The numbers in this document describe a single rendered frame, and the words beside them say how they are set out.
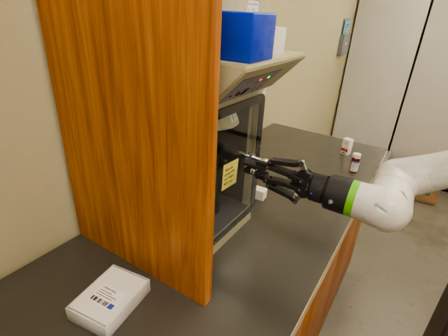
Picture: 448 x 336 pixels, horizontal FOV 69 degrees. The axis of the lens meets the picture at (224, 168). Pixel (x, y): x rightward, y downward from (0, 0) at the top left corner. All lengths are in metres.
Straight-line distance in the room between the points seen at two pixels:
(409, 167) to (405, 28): 2.84
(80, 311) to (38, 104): 0.53
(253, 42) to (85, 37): 0.36
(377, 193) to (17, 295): 0.91
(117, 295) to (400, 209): 0.68
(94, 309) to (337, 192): 0.62
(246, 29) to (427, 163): 0.53
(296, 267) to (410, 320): 1.45
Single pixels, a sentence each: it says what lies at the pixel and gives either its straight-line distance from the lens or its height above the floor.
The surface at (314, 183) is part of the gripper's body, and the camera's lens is 0.84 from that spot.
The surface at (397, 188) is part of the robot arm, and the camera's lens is 0.84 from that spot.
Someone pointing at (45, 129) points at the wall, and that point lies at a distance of 1.00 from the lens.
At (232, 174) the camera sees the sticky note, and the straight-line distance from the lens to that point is 0.90.
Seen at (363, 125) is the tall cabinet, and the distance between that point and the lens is 3.84.
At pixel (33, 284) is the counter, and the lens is 1.02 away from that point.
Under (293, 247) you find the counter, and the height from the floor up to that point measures 0.94.
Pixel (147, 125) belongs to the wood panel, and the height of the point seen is 1.38.
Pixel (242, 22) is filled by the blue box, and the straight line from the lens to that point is 0.66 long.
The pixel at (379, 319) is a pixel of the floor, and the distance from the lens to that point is 2.30.
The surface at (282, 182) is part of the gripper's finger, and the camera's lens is 0.90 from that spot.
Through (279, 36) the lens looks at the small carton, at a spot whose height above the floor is 1.55.
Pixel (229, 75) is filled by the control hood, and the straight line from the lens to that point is 0.65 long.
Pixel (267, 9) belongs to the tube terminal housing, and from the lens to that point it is 0.94.
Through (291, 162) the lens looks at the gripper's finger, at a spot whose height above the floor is 1.25.
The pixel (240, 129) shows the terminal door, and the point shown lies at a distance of 0.87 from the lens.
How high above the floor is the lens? 1.61
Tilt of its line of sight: 26 degrees down
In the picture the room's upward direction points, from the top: 3 degrees clockwise
